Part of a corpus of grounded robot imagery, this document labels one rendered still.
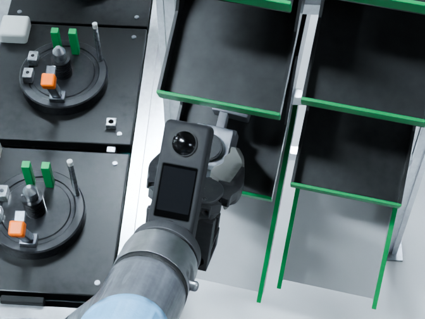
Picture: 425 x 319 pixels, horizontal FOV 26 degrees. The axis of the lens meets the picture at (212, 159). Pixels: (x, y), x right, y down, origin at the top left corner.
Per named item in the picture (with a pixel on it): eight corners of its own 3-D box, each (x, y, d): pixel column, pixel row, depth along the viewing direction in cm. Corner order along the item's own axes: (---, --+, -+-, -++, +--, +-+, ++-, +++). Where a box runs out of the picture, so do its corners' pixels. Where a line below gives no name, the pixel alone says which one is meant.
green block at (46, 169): (54, 188, 134) (49, 168, 130) (45, 187, 134) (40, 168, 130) (55, 181, 134) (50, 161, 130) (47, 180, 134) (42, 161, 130)
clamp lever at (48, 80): (62, 100, 142) (53, 86, 135) (50, 100, 142) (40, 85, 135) (65, 78, 143) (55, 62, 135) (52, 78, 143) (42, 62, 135)
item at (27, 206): (44, 219, 131) (40, 206, 128) (23, 218, 131) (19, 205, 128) (47, 201, 132) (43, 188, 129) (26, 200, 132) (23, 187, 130)
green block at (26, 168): (34, 187, 134) (29, 168, 130) (26, 187, 134) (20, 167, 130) (36, 180, 134) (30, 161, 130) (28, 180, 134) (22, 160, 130)
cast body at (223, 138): (226, 187, 108) (221, 178, 101) (190, 179, 109) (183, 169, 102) (243, 119, 109) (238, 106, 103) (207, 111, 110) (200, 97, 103)
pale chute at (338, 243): (375, 299, 124) (375, 309, 120) (279, 278, 126) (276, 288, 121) (419, 93, 119) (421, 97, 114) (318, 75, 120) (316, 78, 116)
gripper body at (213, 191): (154, 225, 102) (120, 290, 91) (162, 158, 97) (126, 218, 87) (221, 241, 101) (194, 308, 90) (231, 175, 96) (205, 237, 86)
